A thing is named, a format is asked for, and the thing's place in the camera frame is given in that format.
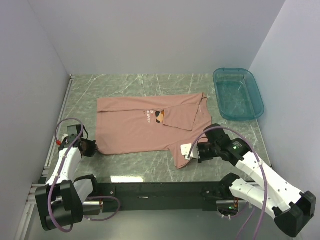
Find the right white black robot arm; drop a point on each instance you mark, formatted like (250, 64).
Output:
(290, 208)

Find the pink printed t shirt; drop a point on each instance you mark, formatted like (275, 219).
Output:
(127, 125)

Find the teal transparent plastic bin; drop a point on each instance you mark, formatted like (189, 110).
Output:
(238, 95)

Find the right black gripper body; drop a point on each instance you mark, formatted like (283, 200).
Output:
(208, 151)

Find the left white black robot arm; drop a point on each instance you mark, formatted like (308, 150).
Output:
(61, 200)

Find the aluminium frame rail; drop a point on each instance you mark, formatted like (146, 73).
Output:
(31, 199)

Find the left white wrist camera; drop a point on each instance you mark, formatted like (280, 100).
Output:
(65, 143)

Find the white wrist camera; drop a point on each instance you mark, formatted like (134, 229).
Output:
(65, 143)
(189, 151)

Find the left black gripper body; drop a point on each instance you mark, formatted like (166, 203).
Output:
(90, 147)

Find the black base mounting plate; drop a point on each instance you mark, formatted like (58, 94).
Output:
(143, 196)

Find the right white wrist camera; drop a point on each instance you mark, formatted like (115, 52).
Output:
(189, 151)

